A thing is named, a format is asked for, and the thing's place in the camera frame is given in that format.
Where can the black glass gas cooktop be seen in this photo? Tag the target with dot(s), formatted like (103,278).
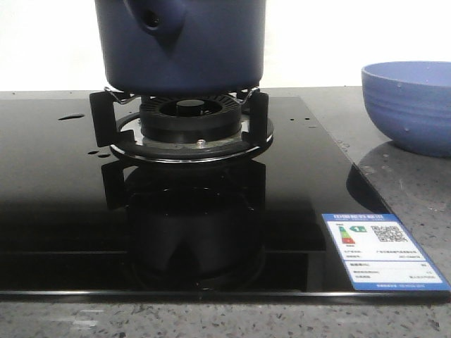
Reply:
(77,224)

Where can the dark blue cooking pot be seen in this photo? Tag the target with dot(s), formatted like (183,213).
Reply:
(182,48)

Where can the black round gas burner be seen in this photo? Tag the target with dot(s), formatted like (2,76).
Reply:
(186,120)

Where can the black metal pot support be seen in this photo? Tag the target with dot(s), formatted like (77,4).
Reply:
(125,138)

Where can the blue white energy label sticker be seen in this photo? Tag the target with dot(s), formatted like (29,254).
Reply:
(380,255)

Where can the light blue ceramic bowl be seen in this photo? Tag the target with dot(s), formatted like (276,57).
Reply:
(409,102)

